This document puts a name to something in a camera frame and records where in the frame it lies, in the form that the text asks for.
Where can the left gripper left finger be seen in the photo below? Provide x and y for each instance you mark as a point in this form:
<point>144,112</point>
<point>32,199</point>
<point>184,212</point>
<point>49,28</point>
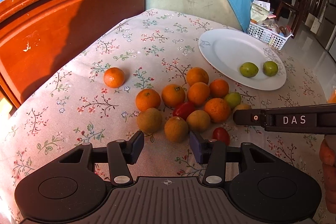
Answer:
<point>122,153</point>

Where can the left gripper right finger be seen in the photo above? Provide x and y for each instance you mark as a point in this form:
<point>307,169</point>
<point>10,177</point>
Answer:
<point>212,153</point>

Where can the red cherry tomato front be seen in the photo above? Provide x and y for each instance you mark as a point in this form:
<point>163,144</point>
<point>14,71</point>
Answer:
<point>221,134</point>

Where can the red cherry tomato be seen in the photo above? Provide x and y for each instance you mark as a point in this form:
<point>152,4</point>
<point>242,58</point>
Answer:
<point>221,134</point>
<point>184,109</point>

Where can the brown kiwi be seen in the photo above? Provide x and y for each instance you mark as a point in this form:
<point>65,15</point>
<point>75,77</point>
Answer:
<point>176,129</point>
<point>149,121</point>
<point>241,107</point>
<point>198,121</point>

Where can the large orange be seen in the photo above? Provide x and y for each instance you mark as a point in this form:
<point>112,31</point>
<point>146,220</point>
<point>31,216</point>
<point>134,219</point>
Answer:
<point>218,109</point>

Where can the tangerine with stem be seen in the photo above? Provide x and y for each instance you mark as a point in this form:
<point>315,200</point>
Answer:
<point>172,95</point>

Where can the large green fruit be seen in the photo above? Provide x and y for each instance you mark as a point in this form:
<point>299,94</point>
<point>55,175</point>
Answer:
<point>270,68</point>

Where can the lone small tangerine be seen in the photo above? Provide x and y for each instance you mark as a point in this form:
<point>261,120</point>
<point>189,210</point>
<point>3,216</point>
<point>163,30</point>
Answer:
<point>114,77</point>

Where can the tangerine top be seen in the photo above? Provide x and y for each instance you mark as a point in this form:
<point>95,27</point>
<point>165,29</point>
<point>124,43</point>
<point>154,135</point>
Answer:
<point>196,75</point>

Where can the small green fruit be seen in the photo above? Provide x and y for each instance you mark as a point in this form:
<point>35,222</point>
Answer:
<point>248,70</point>

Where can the person right hand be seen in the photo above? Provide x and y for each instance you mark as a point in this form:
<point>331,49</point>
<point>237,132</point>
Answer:
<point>327,156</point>

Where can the orange plastic bag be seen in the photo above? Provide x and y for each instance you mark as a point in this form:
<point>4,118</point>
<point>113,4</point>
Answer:
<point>332,97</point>

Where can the floral tablecloth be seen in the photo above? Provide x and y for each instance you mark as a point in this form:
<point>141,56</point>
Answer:
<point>158,72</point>

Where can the refrigerator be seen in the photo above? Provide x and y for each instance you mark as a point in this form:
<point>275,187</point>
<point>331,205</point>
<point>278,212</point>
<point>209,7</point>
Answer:
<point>326,31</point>

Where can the white perforated basket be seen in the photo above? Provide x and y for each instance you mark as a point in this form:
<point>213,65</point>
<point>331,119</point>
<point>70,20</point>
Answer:
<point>268,36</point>

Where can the white floral plate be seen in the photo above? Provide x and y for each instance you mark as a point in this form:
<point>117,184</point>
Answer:
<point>226,50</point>

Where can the dark wooden chair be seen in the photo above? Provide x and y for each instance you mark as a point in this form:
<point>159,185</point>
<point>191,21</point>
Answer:
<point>298,11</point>

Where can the red wooden cabinet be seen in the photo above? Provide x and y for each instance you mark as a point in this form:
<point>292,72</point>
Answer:
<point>38,37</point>

